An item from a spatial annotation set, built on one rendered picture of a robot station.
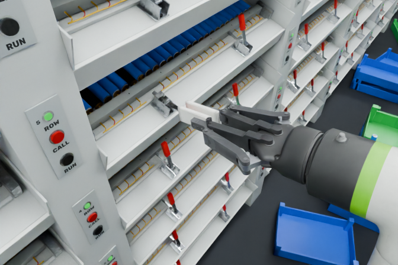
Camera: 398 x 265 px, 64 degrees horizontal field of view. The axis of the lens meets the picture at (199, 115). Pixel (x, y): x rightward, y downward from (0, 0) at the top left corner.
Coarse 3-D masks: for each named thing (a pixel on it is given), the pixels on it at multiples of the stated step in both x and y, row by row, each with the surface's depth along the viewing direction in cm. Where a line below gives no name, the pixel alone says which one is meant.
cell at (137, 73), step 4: (128, 64) 60; (132, 64) 61; (124, 68) 61; (128, 68) 60; (132, 68) 60; (136, 68) 60; (128, 72) 61; (132, 72) 60; (136, 72) 60; (140, 72) 60; (136, 76) 60
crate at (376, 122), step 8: (376, 112) 123; (368, 120) 119; (376, 120) 125; (384, 120) 124; (392, 120) 122; (368, 128) 123; (376, 128) 123; (384, 128) 123; (392, 128) 123; (368, 136) 110; (384, 136) 120; (392, 136) 120; (392, 144) 117
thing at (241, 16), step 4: (240, 16) 69; (240, 20) 69; (244, 20) 70; (240, 24) 70; (244, 24) 70; (240, 28) 71; (244, 28) 71; (244, 32) 71; (244, 36) 72; (244, 40) 72; (244, 44) 73
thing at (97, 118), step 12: (252, 12) 80; (228, 24) 75; (252, 24) 80; (216, 36) 71; (192, 48) 67; (204, 48) 69; (180, 60) 64; (156, 72) 61; (168, 72) 62; (144, 84) 58; (156, 84) 61; (120, 96) 55; (132, 96) 56; (108, 108) 53; (120, 108) 55; (132, 108) 56; (96, 120) 51; (120, 120) 54
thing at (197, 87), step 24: (264, 0) 84; (264, 24) 83; (216, 48) 73; (264, 48) 80; (216, 72) 68; (144, 96) 60; (168, 96) 61; (192, 96) 63; (144, 120) 57; (168, 120) 58; (120, 144) 53; (144, 144) 56; (120, 168) 55
